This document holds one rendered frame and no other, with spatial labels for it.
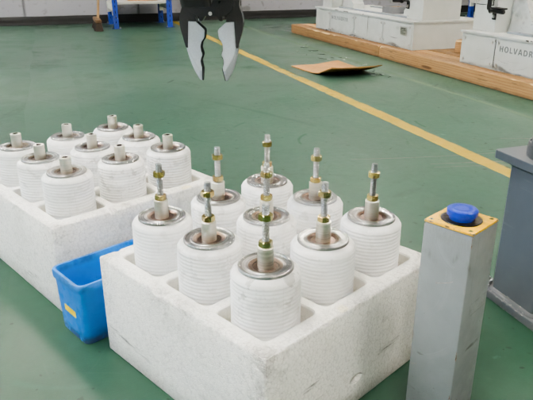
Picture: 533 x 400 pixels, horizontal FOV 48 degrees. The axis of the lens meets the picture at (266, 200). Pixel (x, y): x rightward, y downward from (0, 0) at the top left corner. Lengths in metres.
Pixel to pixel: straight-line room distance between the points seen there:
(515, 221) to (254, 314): 0.60
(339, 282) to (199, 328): 0.21
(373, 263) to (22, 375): 0.60
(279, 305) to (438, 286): 0.22
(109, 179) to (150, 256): 0.33
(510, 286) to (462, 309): 0.43
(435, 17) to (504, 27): 0.72
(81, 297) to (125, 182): 0.28
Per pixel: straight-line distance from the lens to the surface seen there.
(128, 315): 1.00
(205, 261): 0.85
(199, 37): 0.96
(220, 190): 1.02
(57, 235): 1.16
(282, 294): 0.78
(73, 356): 1.11
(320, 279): 0.86
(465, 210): 0.82
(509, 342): 1.18
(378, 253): 0.95
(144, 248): 0.95
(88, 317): 1.10
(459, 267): 0.81
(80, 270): 1.17
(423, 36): 4.27
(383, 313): 0.94
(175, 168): 1.30
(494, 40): 3.57
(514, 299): 1.26
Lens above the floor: 0.63
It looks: 22 degrees down
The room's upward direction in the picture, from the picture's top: straight up
